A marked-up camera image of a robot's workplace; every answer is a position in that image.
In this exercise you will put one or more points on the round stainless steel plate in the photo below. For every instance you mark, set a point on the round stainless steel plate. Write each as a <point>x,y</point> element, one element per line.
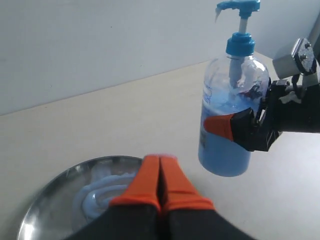
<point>49,217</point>

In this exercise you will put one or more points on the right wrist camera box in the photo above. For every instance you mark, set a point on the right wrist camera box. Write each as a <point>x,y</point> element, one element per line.
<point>297,58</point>

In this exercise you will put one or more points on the blue soap pump bottle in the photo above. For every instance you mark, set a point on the blue soap pump bottle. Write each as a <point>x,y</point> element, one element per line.
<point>232,83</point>

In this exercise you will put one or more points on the left gripper orange-tipped right finger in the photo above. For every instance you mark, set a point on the left gripper orange-tipped right finger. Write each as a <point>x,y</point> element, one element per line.
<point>188,214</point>

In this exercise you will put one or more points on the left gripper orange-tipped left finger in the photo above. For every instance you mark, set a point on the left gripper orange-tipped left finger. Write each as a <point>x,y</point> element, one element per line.
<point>134,214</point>

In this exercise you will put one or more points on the pale blue soap puddle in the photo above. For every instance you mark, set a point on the pale blue soap puddle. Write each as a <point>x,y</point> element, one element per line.
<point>106,182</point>

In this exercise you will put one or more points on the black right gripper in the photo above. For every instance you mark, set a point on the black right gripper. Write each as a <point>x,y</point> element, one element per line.
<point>288,109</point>

